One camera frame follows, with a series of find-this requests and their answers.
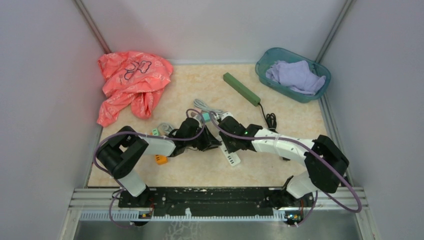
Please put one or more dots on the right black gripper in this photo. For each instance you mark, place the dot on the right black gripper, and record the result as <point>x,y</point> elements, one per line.
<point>230,149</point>

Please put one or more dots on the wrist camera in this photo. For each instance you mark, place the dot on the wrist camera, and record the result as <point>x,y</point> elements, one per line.
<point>197,117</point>
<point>223,116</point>

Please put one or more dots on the green power strip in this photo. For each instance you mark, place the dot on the green power strip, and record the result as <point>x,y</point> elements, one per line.
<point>244,91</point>

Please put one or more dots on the white power strip with USB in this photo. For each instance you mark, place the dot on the white power strip with USB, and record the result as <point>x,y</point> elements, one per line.
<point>232,158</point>

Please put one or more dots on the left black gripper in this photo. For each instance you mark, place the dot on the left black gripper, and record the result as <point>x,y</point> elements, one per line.
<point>209,142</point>

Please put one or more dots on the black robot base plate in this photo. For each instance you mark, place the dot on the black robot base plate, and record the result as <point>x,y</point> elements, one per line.
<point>214,201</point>

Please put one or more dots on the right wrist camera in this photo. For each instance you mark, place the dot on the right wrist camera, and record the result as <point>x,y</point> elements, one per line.
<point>223,116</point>

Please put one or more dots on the teal plastic basket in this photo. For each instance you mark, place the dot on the teal plastic basket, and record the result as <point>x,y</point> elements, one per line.
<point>277,53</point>

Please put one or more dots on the lavender cloth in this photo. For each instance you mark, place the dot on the lavender cloth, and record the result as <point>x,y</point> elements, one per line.
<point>296,76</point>

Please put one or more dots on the orange power strip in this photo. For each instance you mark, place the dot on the orange power strip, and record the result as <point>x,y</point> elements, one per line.
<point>161,160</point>

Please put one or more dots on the green plug adapter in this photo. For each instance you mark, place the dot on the green plug adapter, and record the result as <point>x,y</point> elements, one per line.
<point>155,132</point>

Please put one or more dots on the teal plug adapter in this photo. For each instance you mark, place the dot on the teal plug adapter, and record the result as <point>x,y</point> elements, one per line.
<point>206,117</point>

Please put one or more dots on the pink patterned cloth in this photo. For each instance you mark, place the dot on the pink patterned cloth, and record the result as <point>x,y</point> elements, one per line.
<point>132,79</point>

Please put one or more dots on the aluminium front rail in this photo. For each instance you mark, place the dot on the aluminium front rail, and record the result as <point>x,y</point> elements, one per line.
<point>101,204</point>

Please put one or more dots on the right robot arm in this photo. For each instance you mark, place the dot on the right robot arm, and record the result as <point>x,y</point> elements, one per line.
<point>324,162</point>

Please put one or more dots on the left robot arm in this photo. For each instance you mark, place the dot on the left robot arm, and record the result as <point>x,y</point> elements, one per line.
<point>122,151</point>

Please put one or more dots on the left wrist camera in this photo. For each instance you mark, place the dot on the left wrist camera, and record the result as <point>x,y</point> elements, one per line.
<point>197,117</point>

